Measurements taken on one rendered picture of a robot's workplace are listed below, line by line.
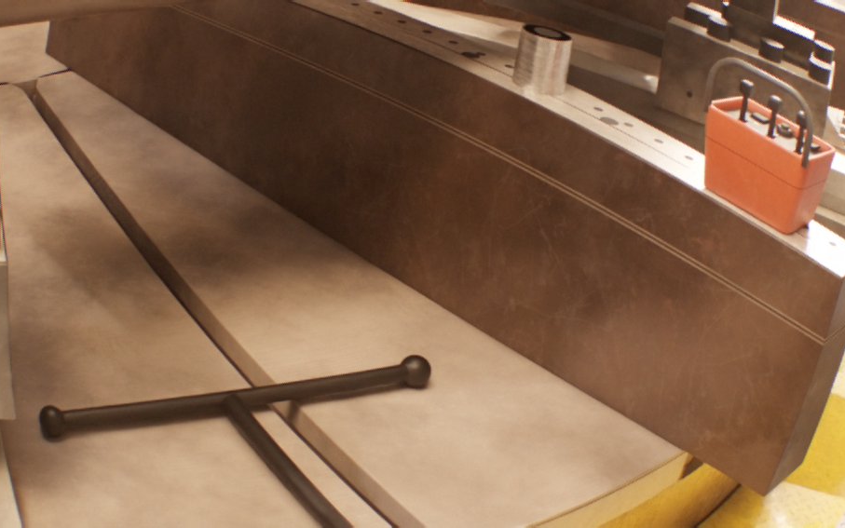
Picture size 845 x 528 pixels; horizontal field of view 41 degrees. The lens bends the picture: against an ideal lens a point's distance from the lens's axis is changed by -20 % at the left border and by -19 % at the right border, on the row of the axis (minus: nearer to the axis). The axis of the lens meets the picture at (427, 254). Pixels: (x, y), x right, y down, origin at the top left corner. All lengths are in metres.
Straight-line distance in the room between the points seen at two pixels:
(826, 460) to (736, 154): 1.05
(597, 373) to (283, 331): 0.46
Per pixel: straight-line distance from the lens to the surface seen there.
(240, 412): 1.73
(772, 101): 1.74
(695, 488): 2.13
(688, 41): 2.80
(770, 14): 2.87
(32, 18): 1.60
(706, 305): 1.81
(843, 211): 2.93
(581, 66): 3.00
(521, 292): 2.02
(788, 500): 2.44
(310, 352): 1.96
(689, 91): 2.83
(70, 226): 2.24
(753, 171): 1.73
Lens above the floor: 1.29
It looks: 25 degrees down
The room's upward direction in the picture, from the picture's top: 11 degrees clockwise
